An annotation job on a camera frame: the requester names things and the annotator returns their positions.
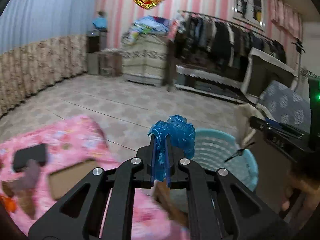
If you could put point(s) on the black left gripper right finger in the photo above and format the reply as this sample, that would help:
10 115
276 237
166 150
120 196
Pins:
182 173

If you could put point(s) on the clothes rack with clothes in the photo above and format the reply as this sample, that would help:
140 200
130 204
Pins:
207 51

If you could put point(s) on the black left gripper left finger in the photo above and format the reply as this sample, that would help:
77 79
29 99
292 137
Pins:
139 172

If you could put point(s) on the black zip case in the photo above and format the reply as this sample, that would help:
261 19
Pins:
37 153

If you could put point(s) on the grey patterned cushion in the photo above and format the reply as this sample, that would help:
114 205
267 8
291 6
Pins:
286 106

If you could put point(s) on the pink floral tablecloth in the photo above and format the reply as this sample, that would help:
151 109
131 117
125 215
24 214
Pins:
69 142

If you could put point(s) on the right hand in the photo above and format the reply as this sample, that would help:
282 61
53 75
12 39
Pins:
308 198

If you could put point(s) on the blue bag on dispenser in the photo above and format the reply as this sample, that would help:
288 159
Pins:
100 22

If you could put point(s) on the light blue plastic basket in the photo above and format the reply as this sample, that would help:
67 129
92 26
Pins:
215 149

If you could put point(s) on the water dispenser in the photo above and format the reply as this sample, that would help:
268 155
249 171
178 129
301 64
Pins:
96 41

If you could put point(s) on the framed wall picture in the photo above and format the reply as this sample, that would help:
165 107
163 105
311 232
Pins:
251 12

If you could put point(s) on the pile of folded clothes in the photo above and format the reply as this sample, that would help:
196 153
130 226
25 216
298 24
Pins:
147 25

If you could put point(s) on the small metal side table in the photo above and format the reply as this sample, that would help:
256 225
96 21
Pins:
110 62

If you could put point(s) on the blue and floral curtain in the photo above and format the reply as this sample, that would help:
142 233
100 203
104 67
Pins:
42 42

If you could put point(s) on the blue plastic wrapper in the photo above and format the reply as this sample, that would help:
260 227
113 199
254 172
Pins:
181 134

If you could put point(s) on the brown paper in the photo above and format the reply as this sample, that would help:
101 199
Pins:
245 132

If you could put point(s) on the brown phone case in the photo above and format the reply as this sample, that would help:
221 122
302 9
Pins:
61 181

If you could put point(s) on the patterned covered cabinet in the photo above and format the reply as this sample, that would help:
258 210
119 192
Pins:
144 59

